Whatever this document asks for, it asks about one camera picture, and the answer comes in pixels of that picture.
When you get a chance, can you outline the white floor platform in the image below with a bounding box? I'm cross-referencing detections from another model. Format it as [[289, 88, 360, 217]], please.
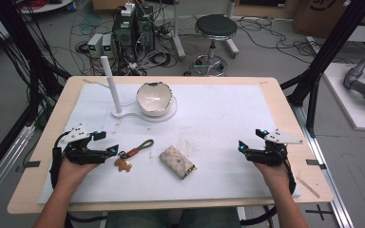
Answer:
[[322, 62, 365, 133]]

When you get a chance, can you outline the black tape cross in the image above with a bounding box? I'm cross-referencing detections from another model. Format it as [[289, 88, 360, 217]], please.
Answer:
[[304, 203, 334, 222]]

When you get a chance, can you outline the black round stool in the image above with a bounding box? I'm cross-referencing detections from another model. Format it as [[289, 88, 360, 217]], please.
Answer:
[[183, 13, 240, 78]]

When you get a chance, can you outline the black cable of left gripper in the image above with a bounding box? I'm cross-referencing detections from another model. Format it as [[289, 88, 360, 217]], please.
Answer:
[[48, 131, 108, 223]]

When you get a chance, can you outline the black computer tower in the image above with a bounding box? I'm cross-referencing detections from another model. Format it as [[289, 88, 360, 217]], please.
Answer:
[[135, 3, 156, 53], [111, 12, 138, 63]]

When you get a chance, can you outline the white stand with pole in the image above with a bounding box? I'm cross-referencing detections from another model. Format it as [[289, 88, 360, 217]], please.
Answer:
[[100, 55, 179, 124]]

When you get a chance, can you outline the white power adapter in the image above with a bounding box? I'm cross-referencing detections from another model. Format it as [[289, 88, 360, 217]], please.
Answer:
[[120, 2, 137, 18]]

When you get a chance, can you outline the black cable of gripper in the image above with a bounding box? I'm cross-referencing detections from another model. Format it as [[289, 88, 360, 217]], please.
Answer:
[[240, 157, 298, 227], [48, 131, 108, 223]]

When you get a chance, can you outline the black metal frame post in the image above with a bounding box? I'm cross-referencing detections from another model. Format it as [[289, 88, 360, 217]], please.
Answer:
[[279, 0, 365, 138], [0, 0, 73, 188]]

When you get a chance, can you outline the grey metal table leg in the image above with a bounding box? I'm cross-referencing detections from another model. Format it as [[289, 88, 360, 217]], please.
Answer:
[[170, 0, 187, 60], [223, 0, 240, 60]]

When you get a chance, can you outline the brown strap bear keychain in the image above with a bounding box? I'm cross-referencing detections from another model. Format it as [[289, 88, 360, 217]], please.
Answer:
[[113, 139, 156, 174]]

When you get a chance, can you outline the white table mat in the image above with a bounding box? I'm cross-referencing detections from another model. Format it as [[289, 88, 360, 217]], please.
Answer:
[[37, 83, 302, 205]]

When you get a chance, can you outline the white eggshell-shaped bowl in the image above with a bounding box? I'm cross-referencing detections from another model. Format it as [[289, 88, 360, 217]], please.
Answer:
[[135, 81, 174, 118]]

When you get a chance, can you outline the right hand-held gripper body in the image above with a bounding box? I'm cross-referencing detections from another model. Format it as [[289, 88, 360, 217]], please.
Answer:
[[244, 127, 304, 168]]

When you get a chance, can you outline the beige quilted key wallet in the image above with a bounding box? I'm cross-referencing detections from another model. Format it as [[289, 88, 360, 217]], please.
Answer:
[[158, 144, 198, 181]]

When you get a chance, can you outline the aluminium rail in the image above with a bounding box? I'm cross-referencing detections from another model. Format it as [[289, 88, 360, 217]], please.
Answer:
[[292, 104, 356, 228], [0, 123, 36, 212]]

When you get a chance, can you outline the light wooden table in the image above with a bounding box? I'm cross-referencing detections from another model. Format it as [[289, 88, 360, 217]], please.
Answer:
[[7, 75, 335, 216]]

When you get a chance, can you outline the tangle of floor cables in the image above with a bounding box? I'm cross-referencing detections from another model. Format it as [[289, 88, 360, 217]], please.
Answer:
[[237, 14, 356, 65]]

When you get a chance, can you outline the grey power supply unit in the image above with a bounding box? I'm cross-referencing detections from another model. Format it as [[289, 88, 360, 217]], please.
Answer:
[[86, 32, 105, 55], [101, 33, 114, 54]]

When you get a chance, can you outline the person's left hand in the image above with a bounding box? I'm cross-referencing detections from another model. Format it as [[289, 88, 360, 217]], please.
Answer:
[[56, 156, 101, 192]]

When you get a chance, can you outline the person's right hand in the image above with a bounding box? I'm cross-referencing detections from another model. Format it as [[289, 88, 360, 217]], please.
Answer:
[[253, 160, 295, 192]]

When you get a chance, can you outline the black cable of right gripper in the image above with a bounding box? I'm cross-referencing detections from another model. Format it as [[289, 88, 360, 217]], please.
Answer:
[[240, 157, 298, 227]]

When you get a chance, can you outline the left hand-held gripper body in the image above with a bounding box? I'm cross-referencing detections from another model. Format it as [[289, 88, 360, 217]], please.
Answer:
[[60, 123, 109, 166]]

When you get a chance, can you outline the thin wooden stick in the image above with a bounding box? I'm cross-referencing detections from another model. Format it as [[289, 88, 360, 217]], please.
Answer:
[[296, 176, 321, 200]]

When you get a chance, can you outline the large cardboard box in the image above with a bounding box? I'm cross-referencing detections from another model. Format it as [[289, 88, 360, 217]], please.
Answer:
[[292, 0, 351, 40]]

